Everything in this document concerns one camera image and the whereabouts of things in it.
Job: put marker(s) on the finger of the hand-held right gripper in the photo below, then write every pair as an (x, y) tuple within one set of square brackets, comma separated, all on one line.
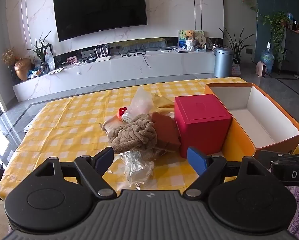
[(269, 155)]

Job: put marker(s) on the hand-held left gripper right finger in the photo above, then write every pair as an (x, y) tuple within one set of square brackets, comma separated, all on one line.
[(196, 160)]

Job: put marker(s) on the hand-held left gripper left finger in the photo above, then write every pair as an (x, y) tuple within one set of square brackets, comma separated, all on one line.
[(104, 160)]

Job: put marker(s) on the clear plastic bag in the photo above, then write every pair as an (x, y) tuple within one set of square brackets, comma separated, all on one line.
[(137, 167)]

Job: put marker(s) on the orange cardboard box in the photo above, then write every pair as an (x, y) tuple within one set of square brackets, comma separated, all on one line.
[(242, 135)]

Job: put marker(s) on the beige quilted mitt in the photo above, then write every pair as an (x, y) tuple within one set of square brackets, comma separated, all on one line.
[(109, 126)]

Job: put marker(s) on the brown knitted scarf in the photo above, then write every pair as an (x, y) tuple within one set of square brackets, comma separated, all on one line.
[(134, 135)]

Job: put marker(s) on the orange-brown cloth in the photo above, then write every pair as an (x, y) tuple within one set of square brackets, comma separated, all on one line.
[(165, 130)]

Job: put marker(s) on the red crochet flower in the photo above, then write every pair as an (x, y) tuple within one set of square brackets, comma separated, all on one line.
[(121, 112)]

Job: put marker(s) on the yellow cloth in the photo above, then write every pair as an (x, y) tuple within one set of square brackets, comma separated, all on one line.
[(163, 101)]

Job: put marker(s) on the pale pink organza bag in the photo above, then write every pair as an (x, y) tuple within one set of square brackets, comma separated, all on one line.
[(140, 102)]

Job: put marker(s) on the red square box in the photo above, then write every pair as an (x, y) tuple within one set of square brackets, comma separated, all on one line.
[(202, 125)]

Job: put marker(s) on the yellow checkered tablecloth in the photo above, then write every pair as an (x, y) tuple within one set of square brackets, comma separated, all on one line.
[(72, 120)]

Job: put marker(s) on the pink space heater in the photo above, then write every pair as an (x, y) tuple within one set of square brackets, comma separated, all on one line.
[(260, 69)]

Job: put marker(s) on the small woven basket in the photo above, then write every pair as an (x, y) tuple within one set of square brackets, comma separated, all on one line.
[(235, 68)]

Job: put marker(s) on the white marble television console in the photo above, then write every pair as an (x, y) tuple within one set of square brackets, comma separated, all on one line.
[(129, 70)]

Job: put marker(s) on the blue water bottle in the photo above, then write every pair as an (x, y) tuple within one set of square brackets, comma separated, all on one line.
[(267, 58)]

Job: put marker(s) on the dark grey cabinet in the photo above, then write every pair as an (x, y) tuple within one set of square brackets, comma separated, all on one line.
[(292, 50)]

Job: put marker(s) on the small black device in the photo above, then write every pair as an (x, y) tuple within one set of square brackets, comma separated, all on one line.
[(91, 60)]

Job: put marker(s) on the grey metal trash can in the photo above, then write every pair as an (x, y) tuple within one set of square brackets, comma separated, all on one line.
[(222, 62)]

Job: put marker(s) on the papers on console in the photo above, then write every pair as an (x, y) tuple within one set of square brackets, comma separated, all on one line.
[(55, 70)]

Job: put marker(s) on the white router with antennas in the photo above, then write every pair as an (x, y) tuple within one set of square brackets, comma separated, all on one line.
[(102, 58)]

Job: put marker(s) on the small pink photo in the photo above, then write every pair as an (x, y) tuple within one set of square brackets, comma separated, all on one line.
[(72, 60)]

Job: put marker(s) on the blue snack packet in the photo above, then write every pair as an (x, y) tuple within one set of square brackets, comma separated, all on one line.
[(34, 73)]

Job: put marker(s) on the green plant in glass vase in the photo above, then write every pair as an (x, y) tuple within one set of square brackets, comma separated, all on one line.
[(43, 66)]

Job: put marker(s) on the long-leaved potted plant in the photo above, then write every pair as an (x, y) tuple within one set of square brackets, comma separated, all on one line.
[(237, 47)]

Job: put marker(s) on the decorative plate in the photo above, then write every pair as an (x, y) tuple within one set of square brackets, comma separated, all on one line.
[(209, 43)]

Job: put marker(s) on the round hand fan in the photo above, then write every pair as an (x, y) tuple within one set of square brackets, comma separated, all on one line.
[(202, 41)]

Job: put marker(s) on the brown teddy bear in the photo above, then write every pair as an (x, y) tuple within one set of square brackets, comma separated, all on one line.
[(190, 38)]

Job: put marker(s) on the golden acorn jar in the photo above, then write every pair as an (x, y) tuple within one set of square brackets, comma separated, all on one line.
[(22, 70)]

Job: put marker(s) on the green and blue drawing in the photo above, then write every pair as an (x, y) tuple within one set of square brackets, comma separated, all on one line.
[(182, 38)]

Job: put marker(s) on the trailing ivy plant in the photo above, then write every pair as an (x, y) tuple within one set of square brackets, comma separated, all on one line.
[(277, 25)]

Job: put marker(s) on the dried flower bunch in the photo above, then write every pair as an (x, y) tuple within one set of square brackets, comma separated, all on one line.
[(10, 56)]

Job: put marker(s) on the black wall television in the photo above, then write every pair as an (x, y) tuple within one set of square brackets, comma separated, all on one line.
[(99, 10)]

